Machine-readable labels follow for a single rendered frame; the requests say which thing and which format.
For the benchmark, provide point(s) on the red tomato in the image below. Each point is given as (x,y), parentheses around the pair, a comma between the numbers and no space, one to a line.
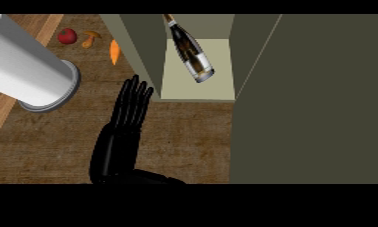
(67,36)

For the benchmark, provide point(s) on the brown mushroom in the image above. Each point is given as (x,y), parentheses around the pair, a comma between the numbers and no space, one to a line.
(89,39)

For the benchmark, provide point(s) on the dark glass wine bottle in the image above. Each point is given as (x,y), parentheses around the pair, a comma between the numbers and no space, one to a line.
(192,54)

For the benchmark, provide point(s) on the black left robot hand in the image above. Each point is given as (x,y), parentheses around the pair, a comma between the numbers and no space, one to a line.
(120,137)

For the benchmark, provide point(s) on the olive green open cabinet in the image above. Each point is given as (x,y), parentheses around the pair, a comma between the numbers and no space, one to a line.
(197,84)

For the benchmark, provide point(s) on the orange carrot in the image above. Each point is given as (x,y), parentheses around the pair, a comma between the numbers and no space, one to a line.
(114,52)

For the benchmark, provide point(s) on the white cylinder with grey rim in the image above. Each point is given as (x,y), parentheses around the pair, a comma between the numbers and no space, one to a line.
(30,71)

